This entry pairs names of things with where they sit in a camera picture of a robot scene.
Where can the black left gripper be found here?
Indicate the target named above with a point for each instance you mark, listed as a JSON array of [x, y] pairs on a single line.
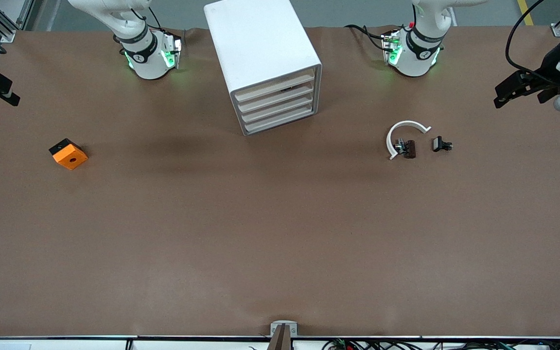
[[549, 64]]

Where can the white plastic tray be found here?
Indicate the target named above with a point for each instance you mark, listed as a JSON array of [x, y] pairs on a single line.
[[260, 91]]

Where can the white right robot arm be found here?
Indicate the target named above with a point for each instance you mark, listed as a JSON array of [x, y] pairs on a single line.
[[148, 63]]

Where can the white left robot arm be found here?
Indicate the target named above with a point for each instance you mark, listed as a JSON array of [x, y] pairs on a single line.
[[418, 53]]

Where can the orange and black box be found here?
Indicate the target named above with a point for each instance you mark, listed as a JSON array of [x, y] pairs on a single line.
[[71, 158]]

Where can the small black clip component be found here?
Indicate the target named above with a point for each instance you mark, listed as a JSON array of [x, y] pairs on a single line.
[[438, 144]]

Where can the brown terminal block component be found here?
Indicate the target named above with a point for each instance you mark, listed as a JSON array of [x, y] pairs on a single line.
[[409, 148]]

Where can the white table edge rail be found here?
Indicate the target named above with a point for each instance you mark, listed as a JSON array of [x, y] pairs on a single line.
[[66, 344]]

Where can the grey metal bracket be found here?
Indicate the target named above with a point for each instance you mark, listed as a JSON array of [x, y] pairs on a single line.
[[284, 323]]

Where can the brown camera post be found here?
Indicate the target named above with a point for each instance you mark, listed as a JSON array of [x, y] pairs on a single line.
[[281, 340]]

